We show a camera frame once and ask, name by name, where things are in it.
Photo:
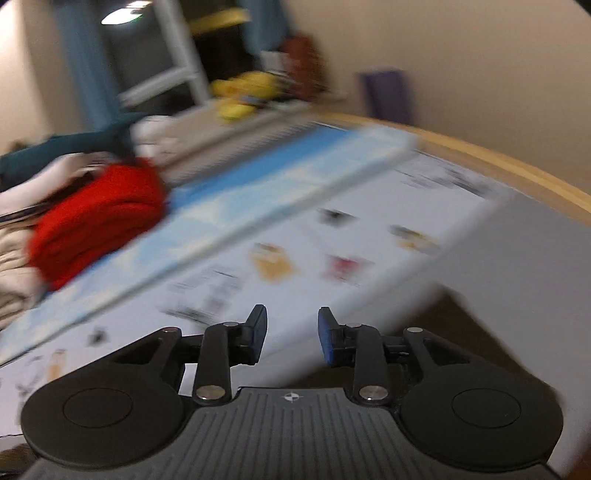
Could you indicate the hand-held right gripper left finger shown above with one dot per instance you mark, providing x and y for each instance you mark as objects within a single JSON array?
[{"x": 256, "y": 332}]

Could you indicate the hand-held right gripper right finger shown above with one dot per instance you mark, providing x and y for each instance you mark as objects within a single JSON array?
[{"x": 325, "y": 339}]

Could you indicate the deer printed bed sheet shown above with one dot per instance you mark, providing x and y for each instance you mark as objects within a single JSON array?
[{"x": 369, "y": 221}]

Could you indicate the blue patterned blanket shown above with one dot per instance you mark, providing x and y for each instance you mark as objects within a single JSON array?
[{"x": 240, "y": 194}]

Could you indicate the red folded quilt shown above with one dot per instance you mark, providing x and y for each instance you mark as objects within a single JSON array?
[{"x": 97, "y": 217}]

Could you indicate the white seal plush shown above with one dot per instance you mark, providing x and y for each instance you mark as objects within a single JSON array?
[{"x": 154, "y": 134}]

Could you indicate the yellow plush toy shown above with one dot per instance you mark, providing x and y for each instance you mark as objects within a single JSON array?
[{"x": 244, "y": 87}]

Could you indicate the purple board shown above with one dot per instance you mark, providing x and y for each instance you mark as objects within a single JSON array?
[{"x": 385, "y": 94}]

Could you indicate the teal shark plush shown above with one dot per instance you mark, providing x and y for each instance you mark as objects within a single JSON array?
[{"x": 60, "y": 147}]

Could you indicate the dark red cushion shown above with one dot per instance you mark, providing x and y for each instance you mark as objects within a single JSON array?
[{"x": 302, "y": 64}]

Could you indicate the blue curtain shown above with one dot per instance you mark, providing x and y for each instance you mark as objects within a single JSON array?
[{"x": 85, "y": 64}]

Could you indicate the wooden bed frame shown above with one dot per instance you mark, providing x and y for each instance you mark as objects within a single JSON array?
[{"x": 508, "y": 161}]

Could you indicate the white window frame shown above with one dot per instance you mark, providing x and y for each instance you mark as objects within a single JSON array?
[{"x": 180, "y": 55}]

